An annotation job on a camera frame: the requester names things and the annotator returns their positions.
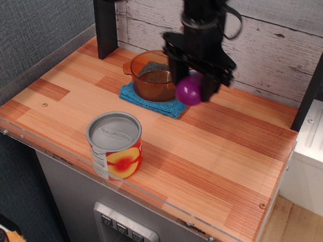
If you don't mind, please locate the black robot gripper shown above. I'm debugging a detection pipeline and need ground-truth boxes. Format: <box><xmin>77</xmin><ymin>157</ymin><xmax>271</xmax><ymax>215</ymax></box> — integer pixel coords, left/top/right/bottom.
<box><xmin>163</xmin><ymin>0</ymin><xmax>238</xmax><ymax>102</ymax></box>

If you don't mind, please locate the purple toy eggplant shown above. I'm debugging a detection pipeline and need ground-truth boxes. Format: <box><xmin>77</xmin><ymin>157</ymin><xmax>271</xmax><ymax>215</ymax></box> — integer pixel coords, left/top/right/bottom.
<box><xmin>175</xmin><ymin>72</ymin><xmax>203</xmax><ymax>106</ymax></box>

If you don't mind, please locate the orange transparent plastic pot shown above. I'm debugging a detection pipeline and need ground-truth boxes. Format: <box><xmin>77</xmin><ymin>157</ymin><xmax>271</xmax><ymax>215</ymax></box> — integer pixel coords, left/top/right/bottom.
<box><xmin>123</xmin><ymin>50</ymin><xmax>176</xmax><ymax>102</ymax></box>

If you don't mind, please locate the grey scrubber in pot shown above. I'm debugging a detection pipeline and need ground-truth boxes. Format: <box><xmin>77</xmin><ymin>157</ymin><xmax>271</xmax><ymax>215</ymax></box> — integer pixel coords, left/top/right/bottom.
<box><xmin>137</xmin><ymin>61</ymin><xmax>169</xmax><ymax>77</ymax></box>

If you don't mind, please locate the blue folded cloth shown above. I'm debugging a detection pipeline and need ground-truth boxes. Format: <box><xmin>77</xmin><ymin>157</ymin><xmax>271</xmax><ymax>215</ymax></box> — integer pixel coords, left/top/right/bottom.
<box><xmin>119</xmin><ymin>81</ymin><xmax>187</xmax><ymax>119</ymax></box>

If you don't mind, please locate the toy tin can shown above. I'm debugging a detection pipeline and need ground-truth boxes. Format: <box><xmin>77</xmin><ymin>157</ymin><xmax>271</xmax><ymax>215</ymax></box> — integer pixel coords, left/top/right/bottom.
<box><xmin>86</xmin><ymin>111</ymin><xmax>142</xmax><ymax>180</ymax></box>

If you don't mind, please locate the clear acrylic table guard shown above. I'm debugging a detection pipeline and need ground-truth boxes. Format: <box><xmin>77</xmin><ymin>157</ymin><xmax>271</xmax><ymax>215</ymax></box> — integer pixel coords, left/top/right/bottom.
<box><xmin>0</xmin><ymin>27</ymin><xmax>297</xmax><ymax>242</ymax></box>

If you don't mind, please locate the white toy sink unit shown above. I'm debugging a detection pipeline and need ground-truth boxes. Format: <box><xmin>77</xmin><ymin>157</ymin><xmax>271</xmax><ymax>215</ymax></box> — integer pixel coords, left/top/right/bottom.
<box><xmin>279</xmin><ymin>100</ymin><xmax>323</xmax><ymax>216</ymax></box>

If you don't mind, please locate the grey toy fridge cabinet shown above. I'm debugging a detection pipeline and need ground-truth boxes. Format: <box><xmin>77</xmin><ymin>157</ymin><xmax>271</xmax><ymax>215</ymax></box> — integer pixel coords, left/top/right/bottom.
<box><xmin>29</xmin><ymin>149</ymin><xmax>242</xmax><ymax>242</ymax></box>

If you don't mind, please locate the silver dispenser button panel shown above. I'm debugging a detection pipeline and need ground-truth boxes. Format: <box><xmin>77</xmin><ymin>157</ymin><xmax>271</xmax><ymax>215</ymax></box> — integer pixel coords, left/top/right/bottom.
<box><xmin>94</xmin><ymin>201</ymin><xmax>160</xmax><ymax>242</ymax></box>

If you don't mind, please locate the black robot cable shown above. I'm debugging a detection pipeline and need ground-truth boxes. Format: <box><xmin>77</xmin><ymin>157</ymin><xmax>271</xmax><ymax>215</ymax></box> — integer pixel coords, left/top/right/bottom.
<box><xmin>220</xmin><ymin>1</ymin><xmax>245</xmax><ymax>41</ymax></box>

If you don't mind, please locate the black vertical post left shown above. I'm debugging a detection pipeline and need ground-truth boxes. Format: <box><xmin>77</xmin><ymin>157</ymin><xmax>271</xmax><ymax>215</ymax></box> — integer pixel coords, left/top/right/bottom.
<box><xmin>93</xmin><ymin>0</ymin><xmax>118</xmax><ymax>59</ymax></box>

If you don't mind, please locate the black vertical post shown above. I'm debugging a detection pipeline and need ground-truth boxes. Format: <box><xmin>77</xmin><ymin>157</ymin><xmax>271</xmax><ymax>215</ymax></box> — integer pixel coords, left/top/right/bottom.
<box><xmin>93</xmin><ymin>0</ymin><xmax>118</xmax><ymax>59</ymax></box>
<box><xmin>291</xmin><ymin>51</ymin><xmax>323</xmax><ymax>132</ymax></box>

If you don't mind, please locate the black vertical post right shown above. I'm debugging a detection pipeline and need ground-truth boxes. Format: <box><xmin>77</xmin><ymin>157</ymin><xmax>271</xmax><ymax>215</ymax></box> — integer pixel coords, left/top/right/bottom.
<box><xmin>291</xmin><ymin>51</ymin><xmax>323</xmax><ymax>132</ymax></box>

